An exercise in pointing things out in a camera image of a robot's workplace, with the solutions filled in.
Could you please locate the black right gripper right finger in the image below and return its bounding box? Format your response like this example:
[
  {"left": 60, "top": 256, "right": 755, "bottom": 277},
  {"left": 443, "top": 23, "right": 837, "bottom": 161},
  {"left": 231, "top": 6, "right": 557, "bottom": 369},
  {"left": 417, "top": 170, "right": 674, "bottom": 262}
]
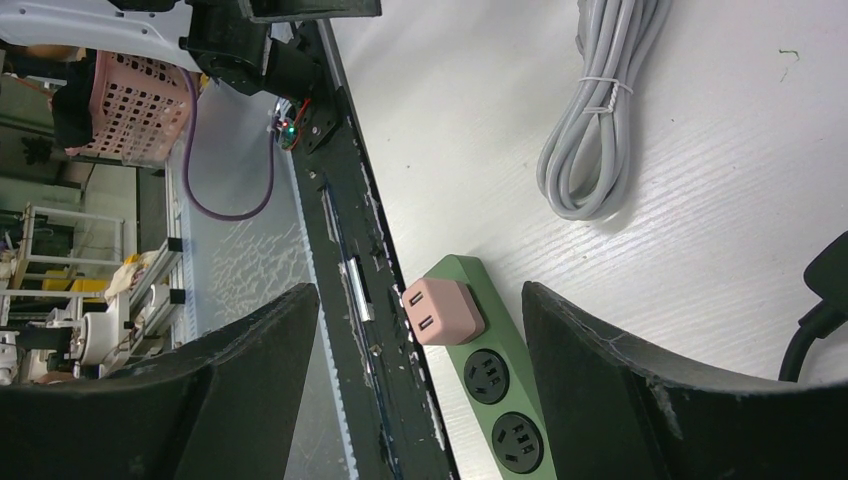
[{"left": 522, "top": 282, "right": 847, "bottom": 479}]

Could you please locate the green power strip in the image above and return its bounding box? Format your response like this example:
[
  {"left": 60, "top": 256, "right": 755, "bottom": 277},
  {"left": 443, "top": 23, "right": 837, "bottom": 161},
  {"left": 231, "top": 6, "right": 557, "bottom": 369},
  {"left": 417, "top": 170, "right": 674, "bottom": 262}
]
[{"left": 425, "top": 255, "right": 556, "bottom": 479}]

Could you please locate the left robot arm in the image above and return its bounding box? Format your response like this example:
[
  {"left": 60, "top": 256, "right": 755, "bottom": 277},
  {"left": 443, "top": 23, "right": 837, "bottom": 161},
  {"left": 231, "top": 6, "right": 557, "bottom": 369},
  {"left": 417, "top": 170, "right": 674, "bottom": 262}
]
[{"left": 1, "top": 1, "right": 382, "bottom": 101}]

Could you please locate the pink plastic basket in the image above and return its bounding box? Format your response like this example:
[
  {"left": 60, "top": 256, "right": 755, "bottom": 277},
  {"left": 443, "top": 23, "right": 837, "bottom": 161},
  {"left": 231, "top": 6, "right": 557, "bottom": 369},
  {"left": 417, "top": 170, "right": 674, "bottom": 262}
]
[{"left": 66, "top": 51, "right": 199, "bottom": 168}]

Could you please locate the grey coiled strip cable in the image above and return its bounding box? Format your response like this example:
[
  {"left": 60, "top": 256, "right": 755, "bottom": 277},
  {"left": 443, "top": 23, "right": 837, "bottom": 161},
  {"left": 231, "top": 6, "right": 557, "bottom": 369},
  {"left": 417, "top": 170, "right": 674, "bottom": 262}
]
[{"left": 535, "top": 0, "right": 674, "bottom": 223}]

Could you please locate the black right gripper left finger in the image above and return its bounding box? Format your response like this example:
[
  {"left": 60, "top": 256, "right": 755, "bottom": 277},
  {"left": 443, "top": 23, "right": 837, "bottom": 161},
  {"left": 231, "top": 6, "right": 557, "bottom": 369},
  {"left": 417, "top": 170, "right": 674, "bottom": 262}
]
[{"left": 1, "top": 283, "right": 320, "bottom": 479}]

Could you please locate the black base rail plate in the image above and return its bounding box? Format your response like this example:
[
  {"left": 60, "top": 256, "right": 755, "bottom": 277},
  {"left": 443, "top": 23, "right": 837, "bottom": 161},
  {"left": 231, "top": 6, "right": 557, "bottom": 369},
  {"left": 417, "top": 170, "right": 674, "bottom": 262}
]
[{"left": 292, "top": 20, "right": 458, "bottom": 479}]

